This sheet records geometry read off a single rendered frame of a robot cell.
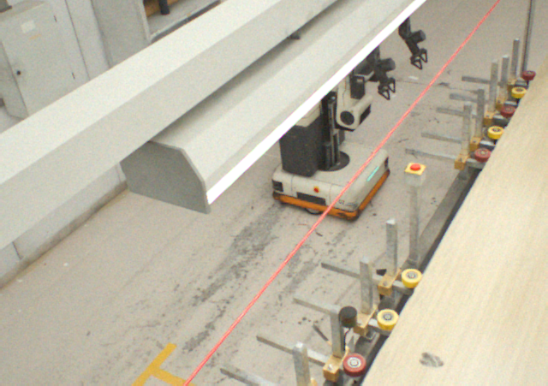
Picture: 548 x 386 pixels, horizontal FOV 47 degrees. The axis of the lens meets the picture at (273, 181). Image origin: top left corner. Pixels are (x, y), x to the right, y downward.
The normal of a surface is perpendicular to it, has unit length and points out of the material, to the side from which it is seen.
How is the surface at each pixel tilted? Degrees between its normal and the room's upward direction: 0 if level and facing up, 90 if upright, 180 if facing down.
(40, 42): 90
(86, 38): 90
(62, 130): 0
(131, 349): 0
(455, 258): 0
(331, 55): 61
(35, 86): 90
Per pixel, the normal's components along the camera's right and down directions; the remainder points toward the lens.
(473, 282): -0.11, -0.82
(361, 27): 0.69, -0.22
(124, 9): -0.51, 0.53
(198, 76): 0.85, 0.21
